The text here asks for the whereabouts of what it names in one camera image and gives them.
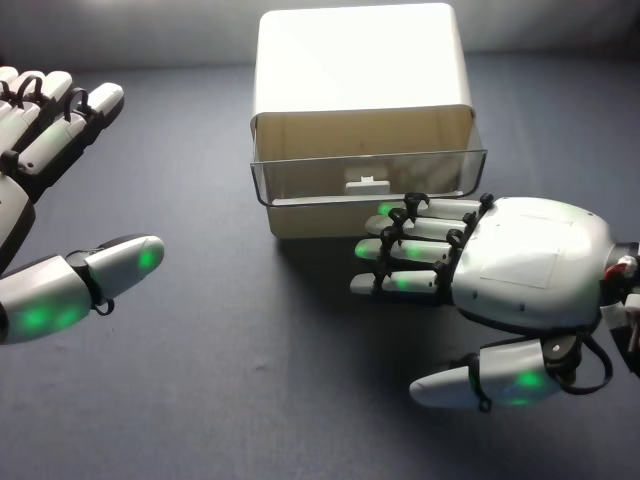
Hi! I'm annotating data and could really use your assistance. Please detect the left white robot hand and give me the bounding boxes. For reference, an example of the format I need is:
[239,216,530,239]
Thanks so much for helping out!
[0,67,165,346]

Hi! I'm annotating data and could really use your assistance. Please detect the grey table cloth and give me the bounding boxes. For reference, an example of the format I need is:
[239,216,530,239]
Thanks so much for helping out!
[0,52,640,480]

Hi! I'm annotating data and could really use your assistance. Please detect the clear acrylic box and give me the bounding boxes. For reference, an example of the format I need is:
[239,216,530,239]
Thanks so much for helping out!
[248,147,489,209]

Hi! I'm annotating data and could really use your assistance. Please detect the white drawer cabinet shell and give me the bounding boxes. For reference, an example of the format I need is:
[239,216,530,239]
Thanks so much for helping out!
[248,2,476,240]

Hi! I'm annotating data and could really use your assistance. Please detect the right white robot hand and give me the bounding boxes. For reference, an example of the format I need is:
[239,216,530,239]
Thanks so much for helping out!
[349,192,619,412]

